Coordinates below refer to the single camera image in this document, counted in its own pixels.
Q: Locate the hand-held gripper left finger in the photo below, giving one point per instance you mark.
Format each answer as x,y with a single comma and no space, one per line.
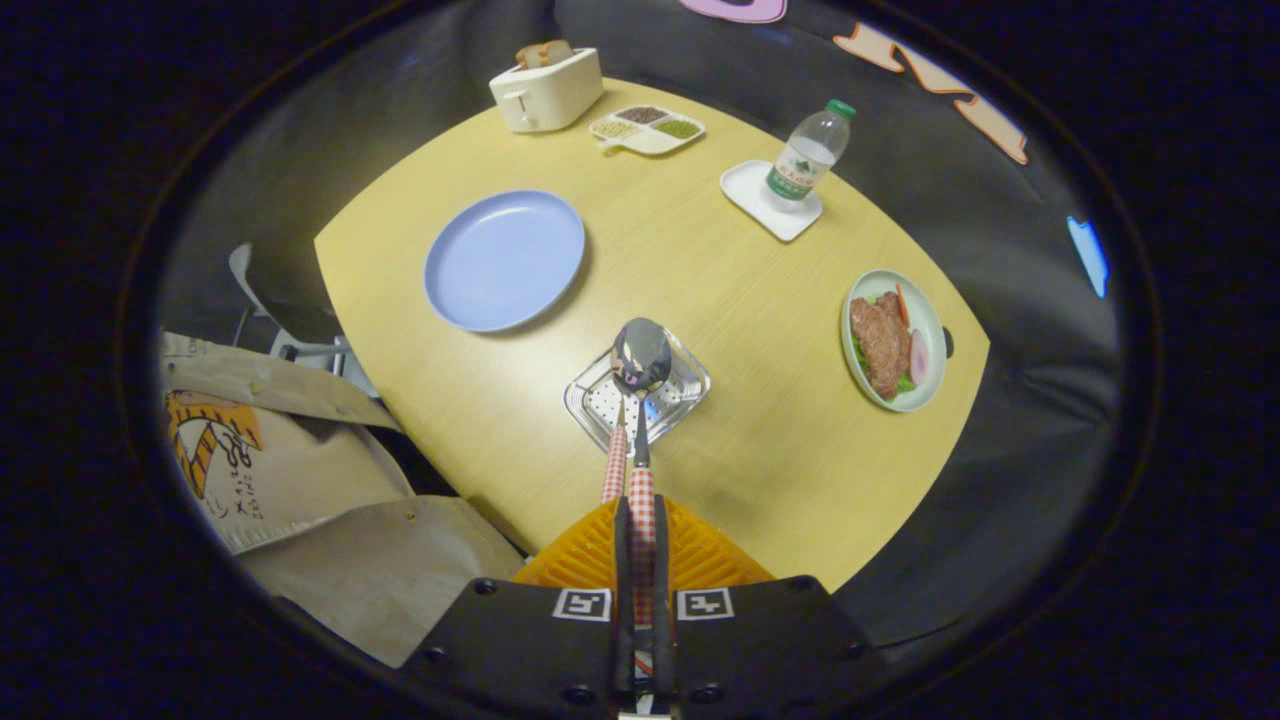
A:
622,560

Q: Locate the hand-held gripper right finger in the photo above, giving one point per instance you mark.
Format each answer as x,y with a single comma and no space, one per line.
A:
661,560

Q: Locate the square metal strainer basket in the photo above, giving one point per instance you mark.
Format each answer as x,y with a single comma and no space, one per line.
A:
682,390

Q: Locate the beige printed jacket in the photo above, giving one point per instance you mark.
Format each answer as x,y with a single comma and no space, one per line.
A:
330,560

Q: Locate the plate of meat and vegetables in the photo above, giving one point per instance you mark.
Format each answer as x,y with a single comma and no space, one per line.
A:
882,345

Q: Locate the blue round plate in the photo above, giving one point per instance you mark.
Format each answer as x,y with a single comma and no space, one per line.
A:
505,260

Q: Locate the white square coaster tray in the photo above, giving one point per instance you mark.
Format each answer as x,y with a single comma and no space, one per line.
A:
745,186

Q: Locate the white divided grain dish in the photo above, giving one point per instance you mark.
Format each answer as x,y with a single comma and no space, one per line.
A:
650,142

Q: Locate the clear water bottle green cap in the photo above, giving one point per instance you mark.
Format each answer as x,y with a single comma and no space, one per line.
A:
805,160

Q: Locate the cream toaster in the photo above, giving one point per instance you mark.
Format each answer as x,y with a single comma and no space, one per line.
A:
550,95

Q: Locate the white chair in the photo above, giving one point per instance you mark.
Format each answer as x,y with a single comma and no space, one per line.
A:
241,266

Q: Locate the toast slice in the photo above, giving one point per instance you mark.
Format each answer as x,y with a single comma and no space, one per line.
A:
559,50
530,56

